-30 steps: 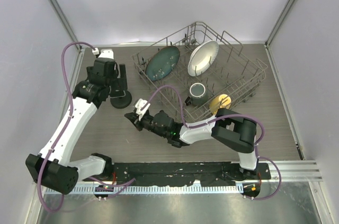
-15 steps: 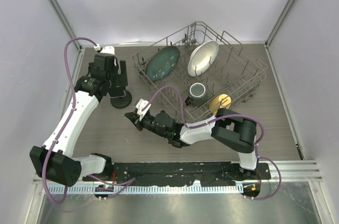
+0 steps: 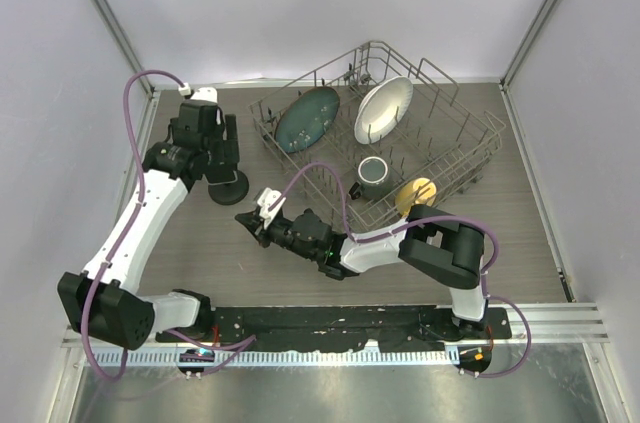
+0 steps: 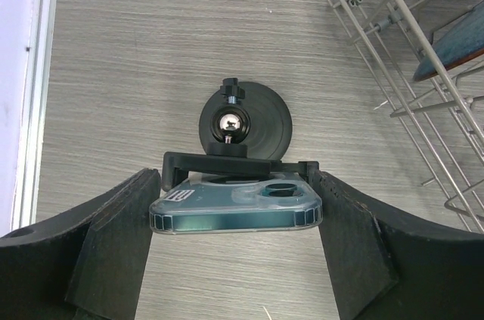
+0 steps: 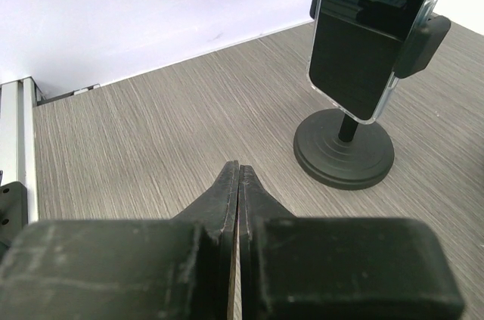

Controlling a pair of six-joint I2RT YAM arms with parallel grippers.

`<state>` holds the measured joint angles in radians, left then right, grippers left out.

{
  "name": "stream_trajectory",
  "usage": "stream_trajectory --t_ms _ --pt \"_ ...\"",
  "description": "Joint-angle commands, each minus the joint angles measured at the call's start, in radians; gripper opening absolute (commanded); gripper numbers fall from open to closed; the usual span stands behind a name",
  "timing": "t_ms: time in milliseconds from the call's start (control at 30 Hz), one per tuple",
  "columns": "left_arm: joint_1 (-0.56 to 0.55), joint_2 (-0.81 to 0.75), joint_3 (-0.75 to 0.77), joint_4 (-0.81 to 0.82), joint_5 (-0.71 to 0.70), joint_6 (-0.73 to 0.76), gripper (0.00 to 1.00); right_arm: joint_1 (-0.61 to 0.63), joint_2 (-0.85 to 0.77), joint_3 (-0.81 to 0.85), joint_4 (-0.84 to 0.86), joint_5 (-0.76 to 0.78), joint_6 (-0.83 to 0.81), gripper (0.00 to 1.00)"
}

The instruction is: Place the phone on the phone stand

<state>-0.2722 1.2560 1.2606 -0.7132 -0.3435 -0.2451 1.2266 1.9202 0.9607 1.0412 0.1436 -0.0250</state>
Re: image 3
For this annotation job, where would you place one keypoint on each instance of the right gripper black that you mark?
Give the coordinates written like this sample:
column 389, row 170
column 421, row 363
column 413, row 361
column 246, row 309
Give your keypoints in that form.
column 255, row 222

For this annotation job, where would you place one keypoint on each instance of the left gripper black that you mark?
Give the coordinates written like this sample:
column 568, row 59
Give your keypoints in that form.
column 227, row 149

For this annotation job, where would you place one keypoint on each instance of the black phone stand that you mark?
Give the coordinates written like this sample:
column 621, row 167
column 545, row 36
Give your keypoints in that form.
column 227, row 194

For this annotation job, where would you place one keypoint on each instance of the black smartphone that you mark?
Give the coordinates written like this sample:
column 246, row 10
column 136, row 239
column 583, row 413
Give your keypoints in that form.
column 221, row 174

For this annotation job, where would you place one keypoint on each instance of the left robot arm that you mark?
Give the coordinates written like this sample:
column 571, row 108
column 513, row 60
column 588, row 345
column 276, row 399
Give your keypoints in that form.
column 102, row 301

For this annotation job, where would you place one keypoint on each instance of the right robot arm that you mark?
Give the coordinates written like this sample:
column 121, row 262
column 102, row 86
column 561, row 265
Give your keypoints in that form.
column 445, row 248

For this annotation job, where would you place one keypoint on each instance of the teal ceramic plate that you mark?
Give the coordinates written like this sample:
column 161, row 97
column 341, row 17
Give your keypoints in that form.
column 307, row 119

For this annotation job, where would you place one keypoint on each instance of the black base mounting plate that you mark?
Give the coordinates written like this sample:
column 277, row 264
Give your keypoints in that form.
column 333, row 329

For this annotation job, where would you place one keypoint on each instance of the dark green mug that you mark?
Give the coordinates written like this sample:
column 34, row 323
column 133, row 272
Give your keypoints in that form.
column 373, row 180

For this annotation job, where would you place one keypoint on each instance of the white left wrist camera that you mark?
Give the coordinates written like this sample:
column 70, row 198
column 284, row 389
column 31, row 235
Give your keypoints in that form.
column 200, row 107

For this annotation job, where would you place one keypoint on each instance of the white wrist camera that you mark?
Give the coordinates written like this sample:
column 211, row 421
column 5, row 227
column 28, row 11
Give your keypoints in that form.
column 269, row 202
column 200, row 107

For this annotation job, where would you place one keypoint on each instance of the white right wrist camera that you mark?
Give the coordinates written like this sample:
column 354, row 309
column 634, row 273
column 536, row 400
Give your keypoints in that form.
column 269, row 202

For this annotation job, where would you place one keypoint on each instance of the grey wire dish rack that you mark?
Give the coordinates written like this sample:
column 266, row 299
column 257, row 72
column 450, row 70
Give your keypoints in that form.
column 437, row 138

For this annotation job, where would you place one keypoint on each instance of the white slotted cable duct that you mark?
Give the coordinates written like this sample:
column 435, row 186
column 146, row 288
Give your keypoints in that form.
column 370, row 356

